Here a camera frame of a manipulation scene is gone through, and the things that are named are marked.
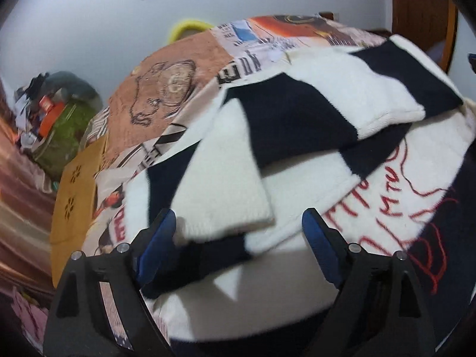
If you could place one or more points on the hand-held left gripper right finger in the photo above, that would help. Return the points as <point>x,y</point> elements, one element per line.
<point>322,247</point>

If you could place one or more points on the black and white striped sweater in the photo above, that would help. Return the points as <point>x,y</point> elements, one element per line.
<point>297,148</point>

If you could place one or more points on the printed bed sheet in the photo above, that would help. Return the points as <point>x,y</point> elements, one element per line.
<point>178,78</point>

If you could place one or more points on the pile of clutter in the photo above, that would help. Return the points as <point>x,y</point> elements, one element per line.
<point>52,119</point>

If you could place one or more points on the brown wooden door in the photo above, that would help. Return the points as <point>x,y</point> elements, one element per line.
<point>422,11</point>

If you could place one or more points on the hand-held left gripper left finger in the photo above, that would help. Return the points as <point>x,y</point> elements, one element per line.
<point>156,243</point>

